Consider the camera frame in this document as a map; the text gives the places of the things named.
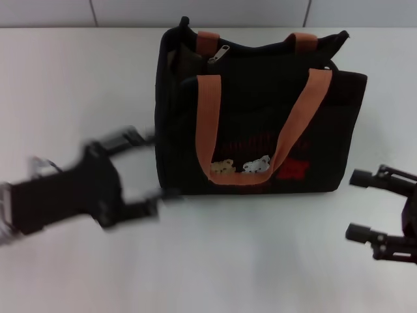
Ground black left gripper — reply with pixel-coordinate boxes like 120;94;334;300
9;125;185;236

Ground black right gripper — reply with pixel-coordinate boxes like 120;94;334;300
345;164;417;261

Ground black food bag orange handles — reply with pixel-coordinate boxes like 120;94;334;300
152;16;369;196

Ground silver zipper pull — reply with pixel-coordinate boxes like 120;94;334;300
207;44;231;65

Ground left arm connector cable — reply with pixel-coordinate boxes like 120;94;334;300
29;156;63;179

